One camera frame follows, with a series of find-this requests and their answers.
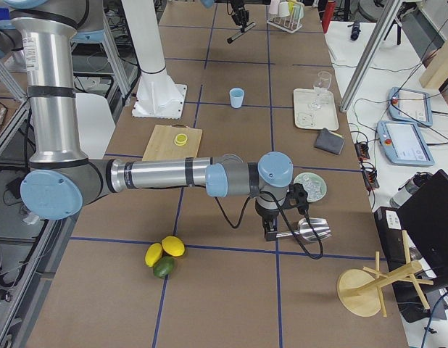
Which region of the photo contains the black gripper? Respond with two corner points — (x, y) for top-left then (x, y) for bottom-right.
(227, 0), (249, 33)
(255, 183), (308, 241)

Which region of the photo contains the steel muddler black tip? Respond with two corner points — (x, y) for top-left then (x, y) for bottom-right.
(227, 22), (256, 44)

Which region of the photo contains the blue plastic cup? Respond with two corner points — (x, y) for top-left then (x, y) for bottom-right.
(229, 87), (245, 109)

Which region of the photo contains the whole yellow lemon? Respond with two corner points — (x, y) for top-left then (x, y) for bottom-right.
(144, 243), (163, 268)
(161, 236), (186, 257)

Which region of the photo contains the steel ice scoop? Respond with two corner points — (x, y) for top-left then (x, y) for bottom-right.
(291, 217), (332, 244)

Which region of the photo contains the green bowl of ice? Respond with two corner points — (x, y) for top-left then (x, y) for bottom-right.
(294, 173), (327, 203)

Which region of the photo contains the clear wine glass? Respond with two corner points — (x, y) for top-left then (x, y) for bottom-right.
(308, 71), (332, 110)

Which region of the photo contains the grey folded cloth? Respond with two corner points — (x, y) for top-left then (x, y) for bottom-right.
(314, 128), (344, 154)

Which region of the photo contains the cream bear tray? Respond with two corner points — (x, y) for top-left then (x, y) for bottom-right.
(293, 88), (339, 131)

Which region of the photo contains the green lime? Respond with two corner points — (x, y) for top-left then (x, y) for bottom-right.
(153, 256), (175, 278)

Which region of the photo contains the black power strip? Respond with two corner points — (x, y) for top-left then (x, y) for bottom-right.
(354, 141), (379, 192)

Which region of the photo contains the bamboo cutting board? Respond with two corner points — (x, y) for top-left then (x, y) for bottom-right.
(142, 125), (203, 161)

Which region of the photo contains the lower teach pendant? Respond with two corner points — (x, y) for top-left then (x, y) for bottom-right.
(377, 120), (435, 167)

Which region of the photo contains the teach pendant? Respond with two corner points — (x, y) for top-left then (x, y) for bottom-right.
(388, 87), (433, 127)
(377, 120), (435, 167)

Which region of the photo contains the black monitor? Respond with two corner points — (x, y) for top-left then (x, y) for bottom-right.
(374, 169), (448, 307)

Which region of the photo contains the upper teach pendant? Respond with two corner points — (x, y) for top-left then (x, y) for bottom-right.
(388, 87), (433, 127)

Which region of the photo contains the white wire dish rack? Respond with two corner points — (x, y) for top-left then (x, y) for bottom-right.
(267, 0), (304, 33)

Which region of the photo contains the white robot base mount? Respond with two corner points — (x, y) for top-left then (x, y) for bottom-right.
(122, 0), (187, 120)

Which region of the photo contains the aluminium frame post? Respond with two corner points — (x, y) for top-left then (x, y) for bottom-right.
(339, 0), (402, 112)

